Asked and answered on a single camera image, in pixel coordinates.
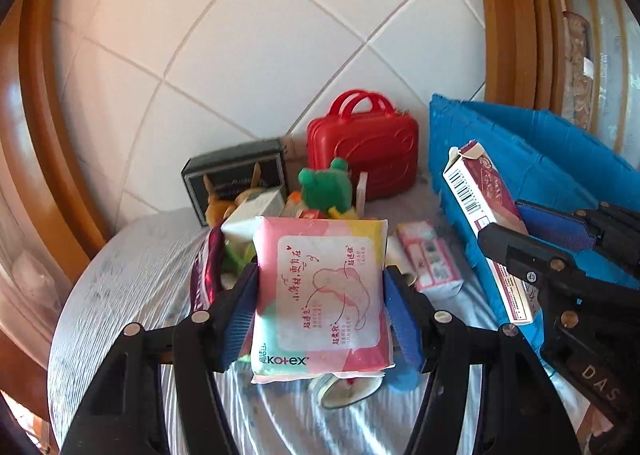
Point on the white green carton box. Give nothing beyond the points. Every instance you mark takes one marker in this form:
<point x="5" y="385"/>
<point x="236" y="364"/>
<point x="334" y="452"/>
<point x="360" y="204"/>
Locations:
<point x="250" y="215"/>

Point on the narrow white box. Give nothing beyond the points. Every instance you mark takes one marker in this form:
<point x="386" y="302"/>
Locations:
<point x="361" y="190"/>

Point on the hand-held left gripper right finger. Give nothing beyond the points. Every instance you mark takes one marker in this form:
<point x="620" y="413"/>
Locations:
<point x="402" y="322"/>

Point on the red mini suitcase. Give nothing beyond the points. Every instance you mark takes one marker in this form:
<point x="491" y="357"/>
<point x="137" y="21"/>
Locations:
<point x="370" y="150"/>

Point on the blue plastic crate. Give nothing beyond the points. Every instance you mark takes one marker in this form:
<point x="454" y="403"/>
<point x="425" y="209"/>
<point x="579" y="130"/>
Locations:
<point x="500" y="130"/>

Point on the maroon white carton box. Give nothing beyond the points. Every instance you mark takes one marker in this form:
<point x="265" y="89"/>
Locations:
<point x="480" y="185"/>

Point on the dark green frog plush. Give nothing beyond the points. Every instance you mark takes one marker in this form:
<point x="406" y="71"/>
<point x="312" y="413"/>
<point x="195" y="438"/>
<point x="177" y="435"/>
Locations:
<point x="322" y="185"/>

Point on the pink sanitary pad packet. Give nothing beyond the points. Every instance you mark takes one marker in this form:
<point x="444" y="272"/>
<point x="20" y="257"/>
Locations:
<point x="320" y="295"/>

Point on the pink tissue pack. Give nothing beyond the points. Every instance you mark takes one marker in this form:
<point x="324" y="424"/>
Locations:
<point x="430" y="255"/>

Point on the maroon pouch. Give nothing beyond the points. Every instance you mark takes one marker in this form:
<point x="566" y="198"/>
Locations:
<point x="205" y="275"/>

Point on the patterned beige fabric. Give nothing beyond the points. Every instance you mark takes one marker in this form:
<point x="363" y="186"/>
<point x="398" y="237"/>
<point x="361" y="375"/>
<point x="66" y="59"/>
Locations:
<point x="580" y="70"/>

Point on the brown plush toy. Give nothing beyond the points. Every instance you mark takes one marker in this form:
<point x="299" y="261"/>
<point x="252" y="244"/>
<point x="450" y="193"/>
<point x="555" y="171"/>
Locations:
<point x="216" y="207"/>

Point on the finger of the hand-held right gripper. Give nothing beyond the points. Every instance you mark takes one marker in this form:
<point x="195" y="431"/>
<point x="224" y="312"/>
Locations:
<point x="515" y="250"/>
<point x="550" y="227"/>

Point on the black box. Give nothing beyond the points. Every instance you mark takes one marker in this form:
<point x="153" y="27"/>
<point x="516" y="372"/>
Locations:
<point x="225" y="167"/>

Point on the curved wooden frame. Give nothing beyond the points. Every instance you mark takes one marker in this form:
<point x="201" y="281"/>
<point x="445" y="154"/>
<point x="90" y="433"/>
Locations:
<point x="35" y="85"/>

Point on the wooden door frame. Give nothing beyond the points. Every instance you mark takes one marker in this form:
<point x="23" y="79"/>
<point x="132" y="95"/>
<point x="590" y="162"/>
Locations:
<point x="510" y="10"/>

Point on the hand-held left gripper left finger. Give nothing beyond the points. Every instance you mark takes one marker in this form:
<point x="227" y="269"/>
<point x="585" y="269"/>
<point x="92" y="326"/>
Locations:
<point x="240" y="317"/>

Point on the red white medicine box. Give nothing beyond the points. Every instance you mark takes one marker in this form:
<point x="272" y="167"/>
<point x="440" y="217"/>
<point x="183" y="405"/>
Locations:
<point x="307" y="213"/>

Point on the clear tape roll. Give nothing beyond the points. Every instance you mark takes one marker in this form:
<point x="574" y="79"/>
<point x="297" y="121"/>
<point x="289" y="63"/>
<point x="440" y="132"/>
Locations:
<point x="325" y="392"/>

